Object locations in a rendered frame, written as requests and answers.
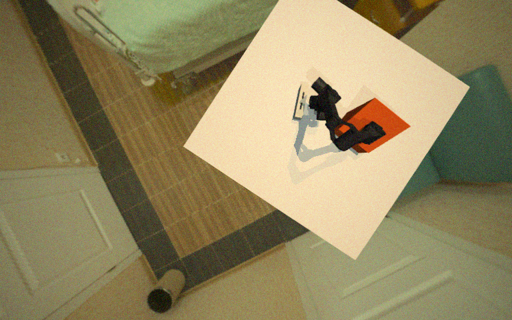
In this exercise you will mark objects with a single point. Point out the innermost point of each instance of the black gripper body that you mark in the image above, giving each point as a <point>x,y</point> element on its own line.
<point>321,115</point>

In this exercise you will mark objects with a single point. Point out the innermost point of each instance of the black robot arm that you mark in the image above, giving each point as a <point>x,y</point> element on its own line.
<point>326,98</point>

